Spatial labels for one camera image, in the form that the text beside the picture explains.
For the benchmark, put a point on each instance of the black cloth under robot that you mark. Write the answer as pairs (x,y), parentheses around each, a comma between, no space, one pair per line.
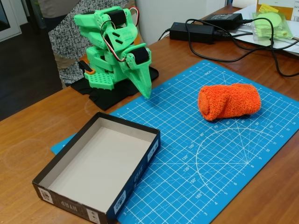
(105,99)

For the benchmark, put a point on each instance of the white window frame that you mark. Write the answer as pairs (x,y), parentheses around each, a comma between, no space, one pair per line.
(9,21)

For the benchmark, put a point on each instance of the person in speckled cardigan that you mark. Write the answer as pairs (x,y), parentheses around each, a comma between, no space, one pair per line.
(67,42)

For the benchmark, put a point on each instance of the orange fuzzy sock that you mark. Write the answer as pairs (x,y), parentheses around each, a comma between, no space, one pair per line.
(230,102)

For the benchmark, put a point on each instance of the blue cutting mat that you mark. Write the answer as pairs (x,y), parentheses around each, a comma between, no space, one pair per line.
(187,144)

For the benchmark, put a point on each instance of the plastic bag of green parts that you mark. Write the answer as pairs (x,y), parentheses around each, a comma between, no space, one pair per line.
(268,28)

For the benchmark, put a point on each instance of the brown box yellow label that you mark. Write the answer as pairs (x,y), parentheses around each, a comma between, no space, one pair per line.
(287,9)

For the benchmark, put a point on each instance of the large black power adapter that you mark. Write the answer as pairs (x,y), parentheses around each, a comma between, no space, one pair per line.
(191,31)

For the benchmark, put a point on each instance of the white paper sheets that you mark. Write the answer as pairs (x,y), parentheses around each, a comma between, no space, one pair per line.
(247,32)

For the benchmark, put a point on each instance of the slim black power adapter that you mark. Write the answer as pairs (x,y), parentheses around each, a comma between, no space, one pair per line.
(224,19)

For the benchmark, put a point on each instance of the black cardboard box tray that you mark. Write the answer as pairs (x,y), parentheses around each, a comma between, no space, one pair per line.
(93,163)

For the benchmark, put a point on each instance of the green gripper black servo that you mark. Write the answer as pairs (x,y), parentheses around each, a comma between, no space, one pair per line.
(140,74)

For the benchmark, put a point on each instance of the green printed robot arm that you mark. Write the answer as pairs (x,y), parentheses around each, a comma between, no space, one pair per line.
(121,35)

